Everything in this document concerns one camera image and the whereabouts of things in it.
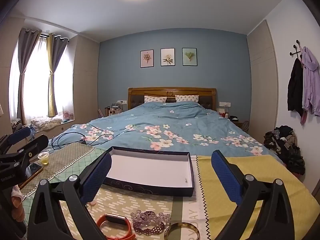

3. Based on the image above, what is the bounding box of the orange smart watch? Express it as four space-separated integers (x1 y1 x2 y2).
96 213 136 240

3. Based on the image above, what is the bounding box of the green leaf picture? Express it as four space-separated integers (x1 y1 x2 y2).
182 48 197 66

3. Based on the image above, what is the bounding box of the black jacket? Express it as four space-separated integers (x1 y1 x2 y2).
287 59 304 116

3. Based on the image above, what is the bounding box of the left grey yellow curtain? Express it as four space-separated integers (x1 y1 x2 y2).
16 27 43 126

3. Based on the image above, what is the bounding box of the white flower picture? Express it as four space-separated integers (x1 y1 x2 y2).
161 48 175 66

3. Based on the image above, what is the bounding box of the blue floral duvet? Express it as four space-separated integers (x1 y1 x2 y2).
48 101 276 157

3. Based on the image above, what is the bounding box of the smartphone with brown case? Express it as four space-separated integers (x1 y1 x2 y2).
18 163 43 189

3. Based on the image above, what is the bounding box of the purple jacket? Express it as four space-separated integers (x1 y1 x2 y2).
300 47 320 126

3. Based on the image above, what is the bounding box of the tortoiseshell bangle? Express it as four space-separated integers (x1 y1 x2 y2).
164 222 201 240

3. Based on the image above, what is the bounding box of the dark blue tray box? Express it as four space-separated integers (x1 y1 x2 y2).
103 146 194 197

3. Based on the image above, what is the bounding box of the clothes pile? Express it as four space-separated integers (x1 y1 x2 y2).
263 125 305 177

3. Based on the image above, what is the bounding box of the small yellow jelly cup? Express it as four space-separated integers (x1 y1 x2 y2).
37 152 49 165

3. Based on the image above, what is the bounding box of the wooden headboard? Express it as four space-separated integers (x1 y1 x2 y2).
127 87 217 111

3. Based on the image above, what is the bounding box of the grey yellow curtain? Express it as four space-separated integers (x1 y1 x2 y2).
46 32 69 118
16 27 43 126

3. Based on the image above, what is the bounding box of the pink flower picture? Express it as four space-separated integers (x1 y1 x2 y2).
140 49 154 68

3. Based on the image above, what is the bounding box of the black cable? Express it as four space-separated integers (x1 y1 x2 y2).
50 131 116 151

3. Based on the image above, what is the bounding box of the window seat bedding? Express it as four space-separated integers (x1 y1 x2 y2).
30 116 62 131

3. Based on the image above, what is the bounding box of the left hand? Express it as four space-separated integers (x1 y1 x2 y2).
11 185 25 222

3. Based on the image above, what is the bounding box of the right grey yellow curtain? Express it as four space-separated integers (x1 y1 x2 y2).
46 32 69 118

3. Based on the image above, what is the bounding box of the right patterned pillow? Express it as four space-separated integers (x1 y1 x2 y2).
175 95 199 102

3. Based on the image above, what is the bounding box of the left patterned pillow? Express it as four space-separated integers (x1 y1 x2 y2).
144 95 167 103

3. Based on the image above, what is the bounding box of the wall coat hook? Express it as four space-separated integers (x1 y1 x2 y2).
289 40 302 59

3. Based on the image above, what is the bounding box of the clear crystal bead bracelet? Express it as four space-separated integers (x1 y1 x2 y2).
130 210 172 227

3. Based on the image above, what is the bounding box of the patterned pillow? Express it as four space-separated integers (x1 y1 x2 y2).
144 95 167 103
175 95 199 102

